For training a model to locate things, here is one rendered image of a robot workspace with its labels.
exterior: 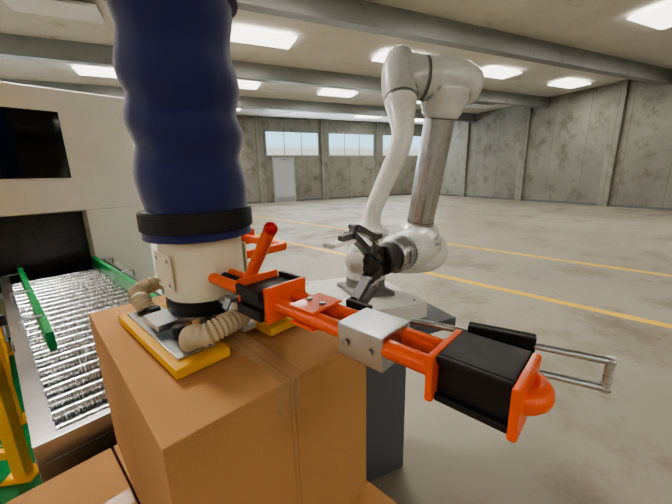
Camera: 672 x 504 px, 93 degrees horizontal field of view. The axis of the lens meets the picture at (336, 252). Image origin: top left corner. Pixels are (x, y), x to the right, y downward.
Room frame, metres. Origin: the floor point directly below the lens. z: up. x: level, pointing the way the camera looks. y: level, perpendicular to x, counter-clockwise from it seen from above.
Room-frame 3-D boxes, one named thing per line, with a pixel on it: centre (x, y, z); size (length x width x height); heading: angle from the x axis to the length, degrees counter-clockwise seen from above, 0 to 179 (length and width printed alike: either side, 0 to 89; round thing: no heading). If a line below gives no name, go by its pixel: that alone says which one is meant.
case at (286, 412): (0.69, 0.29, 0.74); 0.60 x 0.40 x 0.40; 44
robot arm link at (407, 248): (0.78, -0.15, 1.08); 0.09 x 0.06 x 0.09; 47
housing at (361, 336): (0.37, -0.05, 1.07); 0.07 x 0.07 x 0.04; 47
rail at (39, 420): (1.51, 1.65, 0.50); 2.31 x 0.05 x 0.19; 47
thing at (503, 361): (0.28, -0.14, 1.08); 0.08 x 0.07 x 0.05; 47
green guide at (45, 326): (1.79, 1.87, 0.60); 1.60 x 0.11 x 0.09; 47
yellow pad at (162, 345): (0.62, 0.36, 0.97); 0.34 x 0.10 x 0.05; 47
